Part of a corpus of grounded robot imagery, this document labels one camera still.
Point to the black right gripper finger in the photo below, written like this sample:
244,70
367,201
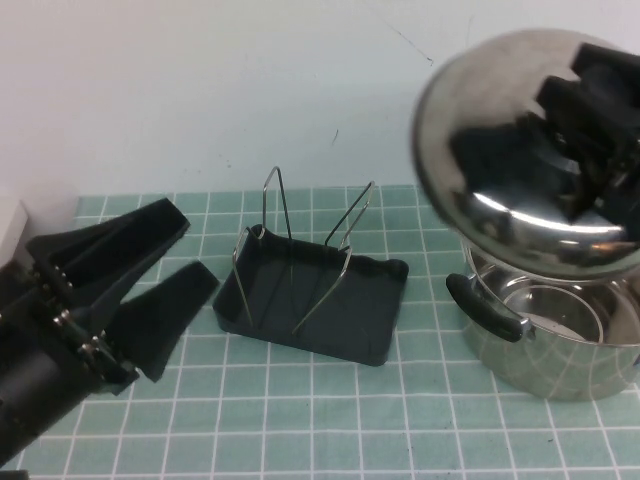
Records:
610,60
580,107

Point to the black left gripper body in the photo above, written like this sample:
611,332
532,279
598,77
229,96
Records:
45,360

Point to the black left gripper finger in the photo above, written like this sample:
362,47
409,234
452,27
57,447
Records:
165,310
140,225

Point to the stainless steel pot lid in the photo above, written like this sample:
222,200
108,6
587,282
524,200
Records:
480,90

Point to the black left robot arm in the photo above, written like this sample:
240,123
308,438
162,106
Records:
10,476

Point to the white cabinet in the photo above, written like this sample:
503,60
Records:
10,220

